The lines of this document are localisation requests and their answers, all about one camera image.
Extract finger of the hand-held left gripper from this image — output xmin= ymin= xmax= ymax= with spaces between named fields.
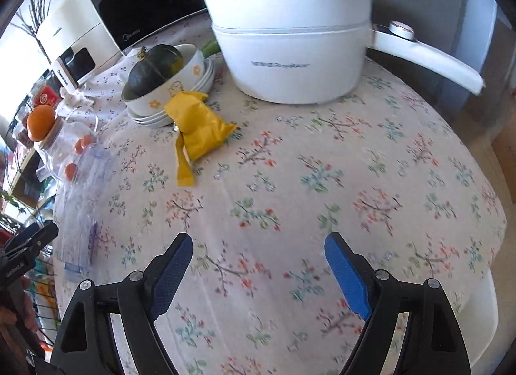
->
xmin=0 ymin=221 xmax=60 ymax=265

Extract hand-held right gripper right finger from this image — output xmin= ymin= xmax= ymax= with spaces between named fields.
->
xmin=324 ymin=232 xmax=472 ymax=375

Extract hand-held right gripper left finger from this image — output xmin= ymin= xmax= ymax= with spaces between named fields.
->
xmin=50 ymin=233 xmax=194 ymax=375

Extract clear plastic bottle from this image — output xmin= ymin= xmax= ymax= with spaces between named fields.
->
xmin=53 ymin=144 xmax=118 ymax=284

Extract white trash bin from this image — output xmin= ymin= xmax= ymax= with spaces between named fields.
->
xmin=455 ymin=268 xmax=499 ymax=375

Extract yellow snack bag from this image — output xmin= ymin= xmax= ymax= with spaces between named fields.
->
xmin=164 ymin=91 xmax=238 ymax=188

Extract person's left hand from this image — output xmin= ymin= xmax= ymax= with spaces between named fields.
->
xmin=0 ymin=304 xmax=40 ymax=333

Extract glass jar with wooden lid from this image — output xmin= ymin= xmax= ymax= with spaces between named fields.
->
xmin=34 ymin=116 xmax=102 ymax=183

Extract floral tablecloth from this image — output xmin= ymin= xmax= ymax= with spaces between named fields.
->
xmin=52 ymin=16 xmax=508 ymax=375

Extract large orange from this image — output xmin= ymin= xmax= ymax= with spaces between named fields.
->
xmin=26 ymin=106 xmax=57 ymax=142

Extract red label box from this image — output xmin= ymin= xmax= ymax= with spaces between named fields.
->
xmin=32 ymin=85 xmax=62 ymax=108

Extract white plate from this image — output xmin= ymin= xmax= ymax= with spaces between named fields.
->
xmin=128 ymin=76 xmax=214 ymax=129
xmin=129 ymin=56 xmax=215 ymax=123

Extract cream floral bowl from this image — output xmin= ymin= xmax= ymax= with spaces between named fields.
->
xmin=122 ymin=44 xmax=206 ymax=116

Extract dark green pumpkin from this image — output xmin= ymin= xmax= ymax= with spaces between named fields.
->
xmin=123 ymin=45 xmax=184 ymax=101

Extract white air fryer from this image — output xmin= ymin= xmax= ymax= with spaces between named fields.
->
xmin=35 ymin=0 xmax=122 ymax=92

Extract dried twigs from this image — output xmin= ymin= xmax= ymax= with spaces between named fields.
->
xmin=11 ymin=0 xmax=58 ymax=62

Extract white electric pot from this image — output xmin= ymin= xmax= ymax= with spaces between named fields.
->
xmin=195 ymin=0 xmax=486 ymax=106

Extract green vegetable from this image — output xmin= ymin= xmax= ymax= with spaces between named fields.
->
xmin=201 ymin=39 xmax=222 ymax=58

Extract black microwave oven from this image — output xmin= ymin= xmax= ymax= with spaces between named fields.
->
xmin=80 ymin=0 xmax=323 ymax=52

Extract grey refrigerator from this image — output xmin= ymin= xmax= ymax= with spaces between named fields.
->
xmin=373 ymin=0 xmax=516 ymax=136

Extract black wire rack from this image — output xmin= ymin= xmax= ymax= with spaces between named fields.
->
xmin=20 ymin=256 xmax=67 ymax=353

